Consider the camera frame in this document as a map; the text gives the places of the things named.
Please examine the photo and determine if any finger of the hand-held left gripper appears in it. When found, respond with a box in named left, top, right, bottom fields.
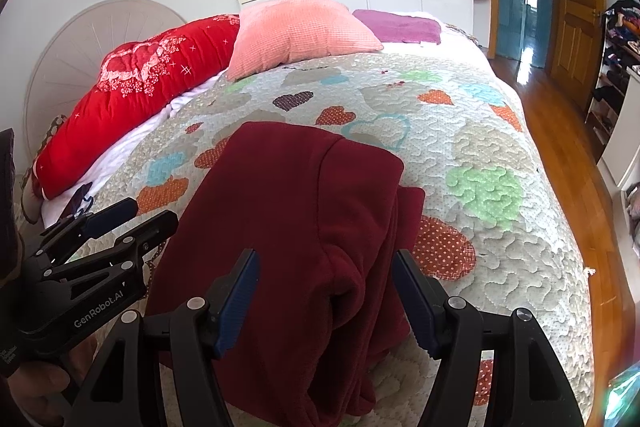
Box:
left=42, top=198, right=139, bottom=258
left=75, top=209, right=179, bottom=273

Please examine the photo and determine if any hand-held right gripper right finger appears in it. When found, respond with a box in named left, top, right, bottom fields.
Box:
left=392, top=248, right=586, bottom=427

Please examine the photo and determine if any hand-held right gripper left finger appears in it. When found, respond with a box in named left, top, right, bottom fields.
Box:
left=62, top=248, right=261, bottom=427

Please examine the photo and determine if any dark red fleece garment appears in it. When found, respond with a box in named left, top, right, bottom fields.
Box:
left=145, top=121, right=427, bottom=427

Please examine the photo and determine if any person's left hand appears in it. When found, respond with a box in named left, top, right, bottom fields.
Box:
left=0, top=334, right=98, bottom=427

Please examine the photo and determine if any dark small cloth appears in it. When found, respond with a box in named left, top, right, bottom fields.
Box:
left=59, top=182, right=94, bottom=222

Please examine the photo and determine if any white bed sheet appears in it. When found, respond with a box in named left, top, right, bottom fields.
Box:
left=41, top=74, right=231, bottom=228

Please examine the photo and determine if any polka dot pillow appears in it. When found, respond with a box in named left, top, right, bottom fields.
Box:
left=20, top=114, right=68, bottom=224

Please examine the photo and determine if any red embroidered pillow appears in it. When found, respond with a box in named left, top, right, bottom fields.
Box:
left=34, top=13, right=242, bottom=200

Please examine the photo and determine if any round beige headboard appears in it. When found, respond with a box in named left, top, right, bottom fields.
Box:
left=24, top=0, right=188, bottom=158

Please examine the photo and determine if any heart-patterned quilted bedspread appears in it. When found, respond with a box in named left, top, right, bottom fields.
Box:
left=42, top=19, right=596, bottom=427

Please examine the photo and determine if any pink ribbed pillow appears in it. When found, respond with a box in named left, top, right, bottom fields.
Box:
left=226, top=0, right=385, bottom=82

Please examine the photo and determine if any white cabinet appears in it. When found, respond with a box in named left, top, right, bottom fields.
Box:
left=597, top=72, right=640, bottom=188

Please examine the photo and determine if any purple towel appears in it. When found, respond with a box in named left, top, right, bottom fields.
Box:
left=352, top=9, right=442, bottom=45

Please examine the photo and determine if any cluttered shoe rack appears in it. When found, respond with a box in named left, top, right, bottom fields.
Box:
left=585, top=0, right=640, bottom=158

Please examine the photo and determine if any wooden door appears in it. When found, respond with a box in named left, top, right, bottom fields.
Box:
left=550, top=0, right=608, bottom=108

